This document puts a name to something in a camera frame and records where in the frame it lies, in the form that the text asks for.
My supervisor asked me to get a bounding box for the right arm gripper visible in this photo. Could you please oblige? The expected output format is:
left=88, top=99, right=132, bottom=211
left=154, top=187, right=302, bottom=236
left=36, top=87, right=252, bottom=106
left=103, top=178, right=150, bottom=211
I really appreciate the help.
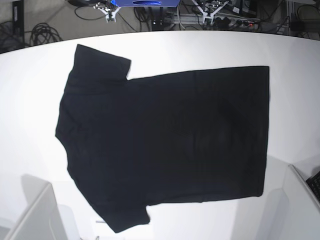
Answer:
left=93, top=1, right=120, bottom=23

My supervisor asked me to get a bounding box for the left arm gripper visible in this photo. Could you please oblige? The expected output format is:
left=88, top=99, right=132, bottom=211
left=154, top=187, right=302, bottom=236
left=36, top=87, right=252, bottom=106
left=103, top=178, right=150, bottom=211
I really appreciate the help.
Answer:
left=194, top=1, right=223, bottom=25

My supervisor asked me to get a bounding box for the black T-shirt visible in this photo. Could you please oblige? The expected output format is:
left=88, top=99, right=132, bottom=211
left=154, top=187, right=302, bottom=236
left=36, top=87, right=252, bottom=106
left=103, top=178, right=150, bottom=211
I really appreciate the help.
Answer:
left=55, top=45, right=270, bottom=233

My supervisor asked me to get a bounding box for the blue box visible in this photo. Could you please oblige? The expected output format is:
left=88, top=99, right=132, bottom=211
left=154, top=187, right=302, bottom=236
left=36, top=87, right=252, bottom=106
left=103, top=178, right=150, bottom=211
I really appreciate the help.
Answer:
left=110, top=0, right=180, bottom=7

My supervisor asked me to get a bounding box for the white power strip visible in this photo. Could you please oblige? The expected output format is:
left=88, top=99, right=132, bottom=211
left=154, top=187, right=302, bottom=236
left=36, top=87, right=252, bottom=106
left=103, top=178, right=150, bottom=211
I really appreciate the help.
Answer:
left=169, top=13, right=261, bottom=27

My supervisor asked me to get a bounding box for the black left speaker box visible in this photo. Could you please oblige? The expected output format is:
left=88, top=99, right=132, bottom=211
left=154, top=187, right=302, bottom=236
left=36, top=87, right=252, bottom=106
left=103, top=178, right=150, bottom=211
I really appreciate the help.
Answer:
left=12, top=0, right=25, bottom=36

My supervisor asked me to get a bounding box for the black keyboard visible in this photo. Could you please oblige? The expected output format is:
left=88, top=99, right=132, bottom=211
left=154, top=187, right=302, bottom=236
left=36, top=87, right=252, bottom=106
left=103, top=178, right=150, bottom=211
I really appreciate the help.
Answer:
left=306, top=172, right=320, bottom=201

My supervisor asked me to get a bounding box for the white left partition panel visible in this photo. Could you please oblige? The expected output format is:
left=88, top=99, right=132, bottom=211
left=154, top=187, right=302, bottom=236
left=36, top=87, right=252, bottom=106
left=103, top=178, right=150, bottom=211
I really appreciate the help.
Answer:
left=4, top=182, right=68, bottom=240

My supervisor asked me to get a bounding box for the coiled black cable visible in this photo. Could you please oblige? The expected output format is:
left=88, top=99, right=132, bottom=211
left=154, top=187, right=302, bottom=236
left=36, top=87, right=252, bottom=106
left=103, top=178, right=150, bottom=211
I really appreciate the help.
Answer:
left=29, top=22, right=63, bottom=47

